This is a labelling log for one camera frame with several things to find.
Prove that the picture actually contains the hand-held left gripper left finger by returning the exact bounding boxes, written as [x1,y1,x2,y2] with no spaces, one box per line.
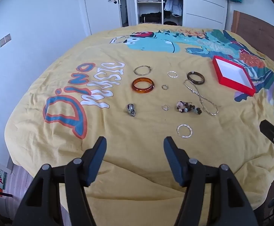
[12,136,107,226]

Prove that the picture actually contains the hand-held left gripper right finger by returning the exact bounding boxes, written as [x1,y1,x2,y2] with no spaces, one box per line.
[163,136,256,226]

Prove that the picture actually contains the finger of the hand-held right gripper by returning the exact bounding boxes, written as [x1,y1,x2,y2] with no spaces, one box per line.
[259,120,274,147]

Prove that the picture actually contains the twisted silver bangle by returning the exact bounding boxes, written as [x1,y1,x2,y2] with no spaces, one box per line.
[176,124,193,139]

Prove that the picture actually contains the mixed stone beaded bracelet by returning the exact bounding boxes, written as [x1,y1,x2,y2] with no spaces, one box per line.
[175,101,202,115]

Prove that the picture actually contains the red jewelry box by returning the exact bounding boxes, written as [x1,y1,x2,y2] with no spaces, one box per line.
[212,55,257,97]

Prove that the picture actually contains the silver chain necklace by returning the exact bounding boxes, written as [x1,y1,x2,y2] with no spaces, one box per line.
[183,79,219,116]

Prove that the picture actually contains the amber bangle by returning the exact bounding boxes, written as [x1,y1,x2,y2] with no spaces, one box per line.
[131,77,155,94]

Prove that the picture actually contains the dark brown bangle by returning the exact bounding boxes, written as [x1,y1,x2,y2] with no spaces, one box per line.
[187,72,205,85]

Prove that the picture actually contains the thin gold bangle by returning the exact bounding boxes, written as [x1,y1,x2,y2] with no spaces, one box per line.
[134,66,152,76]

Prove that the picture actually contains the yellow dinosaur printed blanket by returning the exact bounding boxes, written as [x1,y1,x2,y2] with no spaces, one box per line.
[4,25,274,226]

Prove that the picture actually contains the wooden headboard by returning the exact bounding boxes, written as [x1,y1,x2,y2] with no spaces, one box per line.
[230,10,274,60]

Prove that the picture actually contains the white wardrobe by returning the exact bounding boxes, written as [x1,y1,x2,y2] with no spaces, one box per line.
[132,0,230,31]

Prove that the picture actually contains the folded dark clothes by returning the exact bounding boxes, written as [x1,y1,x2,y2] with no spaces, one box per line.
[139,12,162,24]

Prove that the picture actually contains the white door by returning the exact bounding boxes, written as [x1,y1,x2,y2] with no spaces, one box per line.
[82,0,124,37]

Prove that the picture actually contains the wall light switch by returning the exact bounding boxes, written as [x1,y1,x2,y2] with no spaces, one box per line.
[0,33,11,48]

